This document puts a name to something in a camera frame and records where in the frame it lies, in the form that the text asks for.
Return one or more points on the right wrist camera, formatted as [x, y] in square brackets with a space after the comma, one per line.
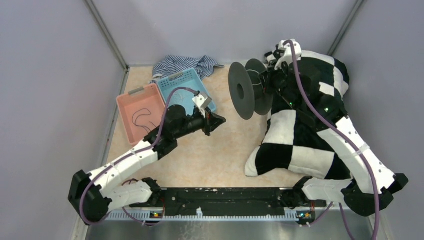
[287, 51]

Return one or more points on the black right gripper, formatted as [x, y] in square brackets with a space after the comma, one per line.
[271, 72]

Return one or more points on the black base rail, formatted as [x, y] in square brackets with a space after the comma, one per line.
[229, 202]

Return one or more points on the black cable spool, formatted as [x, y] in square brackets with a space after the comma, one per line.
[246, 90]

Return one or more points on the pink perforated plastic basket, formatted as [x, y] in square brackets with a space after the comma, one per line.
[141, 111]

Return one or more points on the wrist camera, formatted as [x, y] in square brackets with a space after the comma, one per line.
[201, 102]
[287, 51]

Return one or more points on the blue white striped cloth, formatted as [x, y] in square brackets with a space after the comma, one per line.
[172, 64]

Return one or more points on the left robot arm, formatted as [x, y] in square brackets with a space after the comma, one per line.
[95, 194]

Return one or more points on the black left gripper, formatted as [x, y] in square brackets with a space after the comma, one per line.
[212, 122]

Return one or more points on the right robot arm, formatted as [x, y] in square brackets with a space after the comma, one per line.
[371, 186]

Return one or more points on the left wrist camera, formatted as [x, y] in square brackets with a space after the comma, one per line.
[201, 102]

